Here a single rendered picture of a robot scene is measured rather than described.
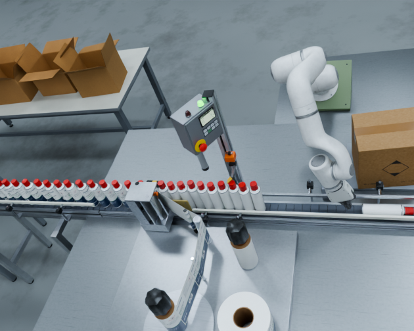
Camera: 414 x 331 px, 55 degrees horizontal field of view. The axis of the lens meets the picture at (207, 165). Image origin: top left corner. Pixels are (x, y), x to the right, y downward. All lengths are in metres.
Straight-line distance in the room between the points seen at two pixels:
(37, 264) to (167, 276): 1.87
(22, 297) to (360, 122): 2.75
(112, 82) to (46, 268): 1.57
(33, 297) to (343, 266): 2.40
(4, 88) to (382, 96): 2.93
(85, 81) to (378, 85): 2.11
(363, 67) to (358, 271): 1.39
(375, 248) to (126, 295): 1.13
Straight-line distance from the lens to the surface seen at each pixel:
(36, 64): 3.76
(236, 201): 1.92
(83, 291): 2.16
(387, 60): 2.81
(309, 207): 1.96
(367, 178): 1.99
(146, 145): 2.61
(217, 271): 1.86
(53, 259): 3.55
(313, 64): 1.64
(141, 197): 1.88
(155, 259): 1.99
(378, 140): 1.89
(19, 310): 3.50
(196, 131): 1.66
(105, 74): 3.21
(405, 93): 2.57
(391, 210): 1.90
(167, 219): 2.02
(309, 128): 1.59
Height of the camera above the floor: 2.48
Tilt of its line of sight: 46 degrees down
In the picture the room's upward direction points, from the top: 22 degrees counter-clockwise
